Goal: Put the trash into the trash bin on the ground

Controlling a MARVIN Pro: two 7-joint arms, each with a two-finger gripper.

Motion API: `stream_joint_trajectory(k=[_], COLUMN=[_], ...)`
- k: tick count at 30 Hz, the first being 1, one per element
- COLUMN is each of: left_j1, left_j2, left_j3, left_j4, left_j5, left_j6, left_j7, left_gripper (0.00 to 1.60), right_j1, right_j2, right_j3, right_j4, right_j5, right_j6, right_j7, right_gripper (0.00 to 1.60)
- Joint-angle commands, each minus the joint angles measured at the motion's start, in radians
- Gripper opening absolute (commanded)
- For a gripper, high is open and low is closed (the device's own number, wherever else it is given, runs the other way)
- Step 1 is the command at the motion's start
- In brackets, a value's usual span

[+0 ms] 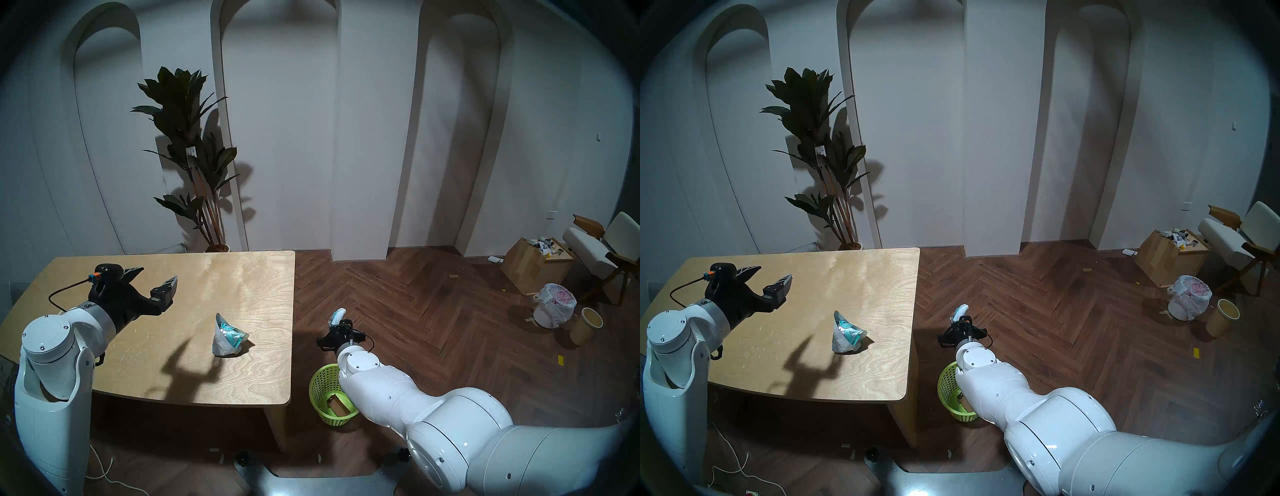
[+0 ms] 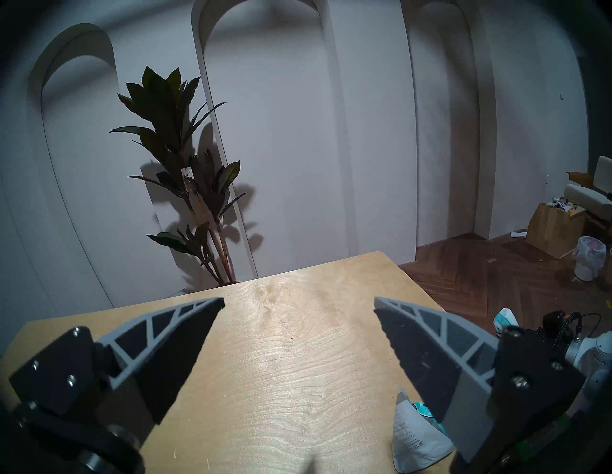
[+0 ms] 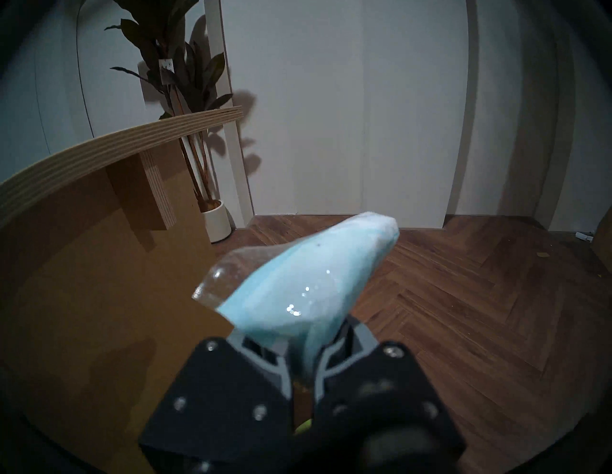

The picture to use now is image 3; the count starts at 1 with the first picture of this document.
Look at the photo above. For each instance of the tall potted green plant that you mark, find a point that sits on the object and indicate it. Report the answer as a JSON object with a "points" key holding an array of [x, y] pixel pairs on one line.
{"points": [[201, 81]]}

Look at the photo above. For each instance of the small white floor item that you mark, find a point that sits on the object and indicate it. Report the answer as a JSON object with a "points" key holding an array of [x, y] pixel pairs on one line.
{"points": [[584, 235]]}

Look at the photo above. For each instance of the light wooden table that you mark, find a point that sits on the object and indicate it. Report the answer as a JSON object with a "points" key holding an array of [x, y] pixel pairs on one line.
{"points": [[71, 263]]}

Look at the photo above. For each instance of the light blue mask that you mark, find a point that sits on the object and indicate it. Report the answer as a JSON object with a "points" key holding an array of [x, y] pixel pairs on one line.
{"points": [[311, 277]]}

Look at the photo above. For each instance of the white plant tag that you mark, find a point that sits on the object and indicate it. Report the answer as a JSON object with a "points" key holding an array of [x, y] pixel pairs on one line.
{"points": [[166, 64]]}

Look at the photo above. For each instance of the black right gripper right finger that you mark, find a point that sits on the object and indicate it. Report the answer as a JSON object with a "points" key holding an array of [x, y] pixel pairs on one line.
{"points": [[334, 411]]}

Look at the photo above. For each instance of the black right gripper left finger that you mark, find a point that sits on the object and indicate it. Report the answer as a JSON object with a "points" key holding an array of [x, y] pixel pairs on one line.
{"points": [[215, 406]]}

